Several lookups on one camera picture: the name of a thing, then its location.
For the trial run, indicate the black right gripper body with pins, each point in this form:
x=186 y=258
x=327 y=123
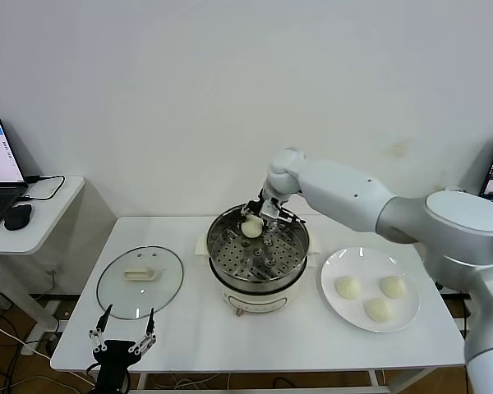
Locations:
x=273 y=195

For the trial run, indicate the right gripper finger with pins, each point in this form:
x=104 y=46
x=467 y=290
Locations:
x=289 y=217
x=250 y=208

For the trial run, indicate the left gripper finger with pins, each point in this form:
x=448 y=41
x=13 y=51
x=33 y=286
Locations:
x=150 y=328
x=102 y=328

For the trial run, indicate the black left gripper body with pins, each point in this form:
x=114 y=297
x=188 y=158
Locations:
x=115 y=357

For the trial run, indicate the white steamed baozi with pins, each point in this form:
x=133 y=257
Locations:
x=252 y=230
x=393 y=286
x=380 y=310
x=348 y=287

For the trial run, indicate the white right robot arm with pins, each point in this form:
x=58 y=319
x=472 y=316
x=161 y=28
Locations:
x=353 y=193

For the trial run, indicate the stainless steel steamer basket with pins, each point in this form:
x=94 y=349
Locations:
x=238 y=271

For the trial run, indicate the white floor power strip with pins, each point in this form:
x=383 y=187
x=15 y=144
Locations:
x=57 y=312

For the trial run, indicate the white round plate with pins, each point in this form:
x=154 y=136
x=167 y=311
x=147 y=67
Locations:
x=353 y=262

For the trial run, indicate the white electric cooker pot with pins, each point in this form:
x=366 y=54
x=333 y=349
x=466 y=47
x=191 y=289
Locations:
x=263 y=299

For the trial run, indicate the black computer mouse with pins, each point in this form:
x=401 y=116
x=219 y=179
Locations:
x=17 y=217

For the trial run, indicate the open laptop white screen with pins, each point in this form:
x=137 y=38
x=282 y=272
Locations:
x=0 y=156

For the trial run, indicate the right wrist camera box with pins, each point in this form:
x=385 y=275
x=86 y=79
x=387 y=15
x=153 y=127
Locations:
x=270 y=210

